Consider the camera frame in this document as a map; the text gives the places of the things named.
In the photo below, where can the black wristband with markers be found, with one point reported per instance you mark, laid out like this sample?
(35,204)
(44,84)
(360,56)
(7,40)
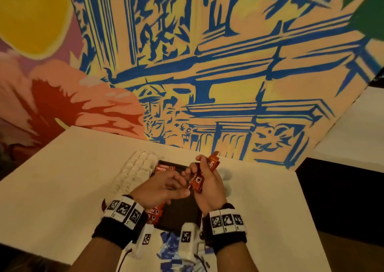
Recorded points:
(120,221)
(225,230)

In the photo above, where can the row of red Nescafe sachets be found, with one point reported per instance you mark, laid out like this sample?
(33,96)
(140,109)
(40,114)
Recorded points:
(155,213)

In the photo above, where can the pile of blue sugar sachets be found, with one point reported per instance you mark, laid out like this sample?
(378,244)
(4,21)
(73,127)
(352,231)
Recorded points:
(171,248)

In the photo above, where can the dark brown tray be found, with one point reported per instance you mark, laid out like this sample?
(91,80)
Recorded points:
(180,212)

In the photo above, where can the person's left hand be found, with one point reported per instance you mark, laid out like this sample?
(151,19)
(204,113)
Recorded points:
(156,191)

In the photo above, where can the row of tea bags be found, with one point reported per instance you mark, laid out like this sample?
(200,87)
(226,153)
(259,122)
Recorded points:
(135,170)

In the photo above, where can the person's right hand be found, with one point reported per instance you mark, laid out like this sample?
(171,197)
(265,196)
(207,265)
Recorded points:
(210,191)

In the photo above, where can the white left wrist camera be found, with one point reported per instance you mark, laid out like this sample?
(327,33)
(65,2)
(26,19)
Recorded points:
(144,240)

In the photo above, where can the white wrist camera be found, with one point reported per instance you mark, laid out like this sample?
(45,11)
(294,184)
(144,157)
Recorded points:
(144,240)
(188,242)

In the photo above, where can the black left wristband with markers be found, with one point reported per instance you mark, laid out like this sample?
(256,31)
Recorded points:
(120,221)

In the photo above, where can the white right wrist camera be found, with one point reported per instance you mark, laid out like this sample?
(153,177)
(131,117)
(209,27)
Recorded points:
(188,242)

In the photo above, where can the black right wristband with markers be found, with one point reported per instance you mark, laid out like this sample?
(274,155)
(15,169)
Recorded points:
(225,230)

